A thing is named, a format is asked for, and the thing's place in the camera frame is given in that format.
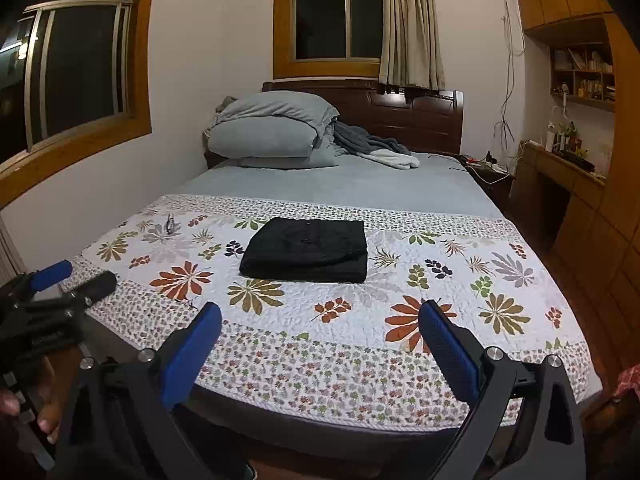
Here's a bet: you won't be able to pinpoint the bed with grey sheet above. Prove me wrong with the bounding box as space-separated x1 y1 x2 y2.
60 150 606 461

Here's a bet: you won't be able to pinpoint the wooden wall shelf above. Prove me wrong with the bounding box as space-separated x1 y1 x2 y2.
549 42 617 113

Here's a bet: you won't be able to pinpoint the white power strip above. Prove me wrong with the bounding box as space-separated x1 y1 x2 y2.
462 156 508 171

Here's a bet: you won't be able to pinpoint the black pants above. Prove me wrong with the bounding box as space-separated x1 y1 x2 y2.
239 217 369 285

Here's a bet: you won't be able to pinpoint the grey and white blanket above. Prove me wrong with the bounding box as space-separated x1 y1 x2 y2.
330 120 421 171

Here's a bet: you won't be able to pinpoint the hanging cables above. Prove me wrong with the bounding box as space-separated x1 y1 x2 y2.
492 0 519 147

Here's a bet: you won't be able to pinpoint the small wooden framed window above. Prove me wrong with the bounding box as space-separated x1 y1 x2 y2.
272 0 386 81

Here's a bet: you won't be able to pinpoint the floral quilt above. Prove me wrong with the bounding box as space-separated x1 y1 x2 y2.
60 192 603 433

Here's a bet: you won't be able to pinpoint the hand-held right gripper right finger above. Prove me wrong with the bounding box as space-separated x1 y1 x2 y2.
417 299 588 480

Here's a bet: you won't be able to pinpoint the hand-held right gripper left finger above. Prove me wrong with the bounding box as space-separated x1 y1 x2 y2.
52 301 224 480

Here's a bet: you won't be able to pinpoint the wooden desk with shelves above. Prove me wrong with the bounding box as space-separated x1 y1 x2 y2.
552 10 640 401

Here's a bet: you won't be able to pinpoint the beige curtain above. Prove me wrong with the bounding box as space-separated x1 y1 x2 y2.
377 0 447 92

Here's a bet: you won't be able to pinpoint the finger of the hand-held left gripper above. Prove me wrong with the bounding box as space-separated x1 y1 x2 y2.
25 271 119 318
0 260 75 308

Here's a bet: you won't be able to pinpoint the red cloth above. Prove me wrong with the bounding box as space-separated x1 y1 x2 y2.
616 364 640 401

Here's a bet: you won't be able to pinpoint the person's left hand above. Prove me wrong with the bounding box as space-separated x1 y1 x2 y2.
0 360 62 444

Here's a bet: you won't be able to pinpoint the dark wooden headboard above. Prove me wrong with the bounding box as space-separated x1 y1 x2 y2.
262 79 466 156

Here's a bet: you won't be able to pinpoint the dark wooden nightstand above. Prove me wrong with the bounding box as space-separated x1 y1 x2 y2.
460 157 516 211

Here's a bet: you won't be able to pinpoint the large wooden framed window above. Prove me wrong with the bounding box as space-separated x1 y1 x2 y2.
0 0 161 208

